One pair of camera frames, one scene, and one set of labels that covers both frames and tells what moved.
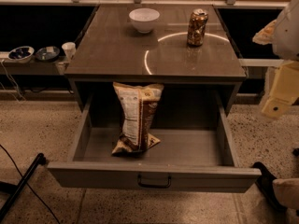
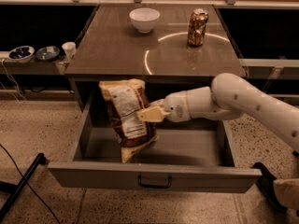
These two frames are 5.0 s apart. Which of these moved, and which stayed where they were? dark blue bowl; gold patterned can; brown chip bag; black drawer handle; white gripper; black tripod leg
Moved: brown chip bag; white gripper
Stayed: black drawer handle; dark blue bowl; black tripod leg; gold patterned can
